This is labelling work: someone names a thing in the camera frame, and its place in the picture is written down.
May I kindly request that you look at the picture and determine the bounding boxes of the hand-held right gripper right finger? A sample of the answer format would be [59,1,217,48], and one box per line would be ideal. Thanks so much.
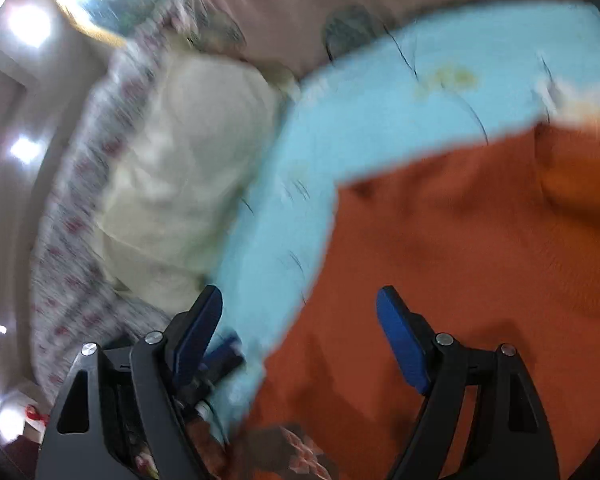
[376,285,562,480]

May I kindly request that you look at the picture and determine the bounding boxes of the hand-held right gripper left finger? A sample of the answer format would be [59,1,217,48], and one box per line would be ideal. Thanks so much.
[34,284,224,480]

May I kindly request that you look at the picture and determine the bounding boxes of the cream white pillow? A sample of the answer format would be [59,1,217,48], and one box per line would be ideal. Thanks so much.
[92,50,302,311]

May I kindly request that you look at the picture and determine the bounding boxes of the red patterned cloth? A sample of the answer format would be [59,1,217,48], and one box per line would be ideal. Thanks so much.
[242,424,342,480]

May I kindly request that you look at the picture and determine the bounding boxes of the red object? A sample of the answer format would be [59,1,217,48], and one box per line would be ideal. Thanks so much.
[24,402,50,428]

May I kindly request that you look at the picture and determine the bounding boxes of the orange garment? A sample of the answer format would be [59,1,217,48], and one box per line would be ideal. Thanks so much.
[240,120,600,480]

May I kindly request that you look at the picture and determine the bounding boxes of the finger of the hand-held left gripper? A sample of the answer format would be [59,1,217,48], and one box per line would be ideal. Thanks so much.
[192,332,245,418]

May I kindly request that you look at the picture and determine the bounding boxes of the light blue blanket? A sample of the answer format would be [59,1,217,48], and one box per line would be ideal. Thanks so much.
[214,2,600,443]

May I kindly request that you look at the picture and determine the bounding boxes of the pink beige headboard cloth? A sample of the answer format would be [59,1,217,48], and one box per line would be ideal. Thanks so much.
[177,0,598,78]

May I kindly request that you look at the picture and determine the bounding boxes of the grey cloth item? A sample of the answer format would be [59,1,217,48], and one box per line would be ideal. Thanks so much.
[322,5,397,60]

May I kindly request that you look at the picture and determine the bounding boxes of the floral printed blanket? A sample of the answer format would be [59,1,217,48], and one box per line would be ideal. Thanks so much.
[29,0,243,403]

